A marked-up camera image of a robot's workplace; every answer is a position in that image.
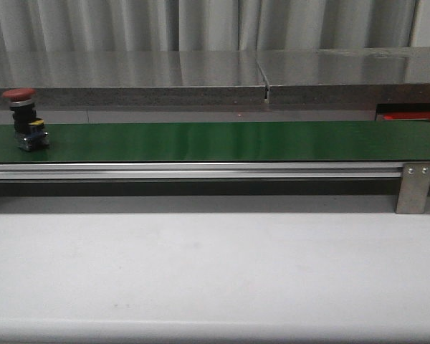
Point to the red push button front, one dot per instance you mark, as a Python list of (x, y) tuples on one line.
[(29, 130)]

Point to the grey stone counter slab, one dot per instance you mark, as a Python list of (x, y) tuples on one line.
[(71, 85), (375, 80)]

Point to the grey stone counter slab right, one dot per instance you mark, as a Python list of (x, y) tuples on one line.
[(375, 80)]

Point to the green conveyor belt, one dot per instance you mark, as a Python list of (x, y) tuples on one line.
[(255, 141)]

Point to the red plastic tray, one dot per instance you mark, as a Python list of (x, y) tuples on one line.
[(407, 116)]

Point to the white pleated curtain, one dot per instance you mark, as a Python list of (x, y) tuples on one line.
[(91, 26)]

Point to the steel conveyor support bracket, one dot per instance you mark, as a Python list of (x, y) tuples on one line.
[(415, 184)]

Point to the aluminium conveyor frame rail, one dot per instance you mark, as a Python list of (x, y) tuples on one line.
[(204, 171)]

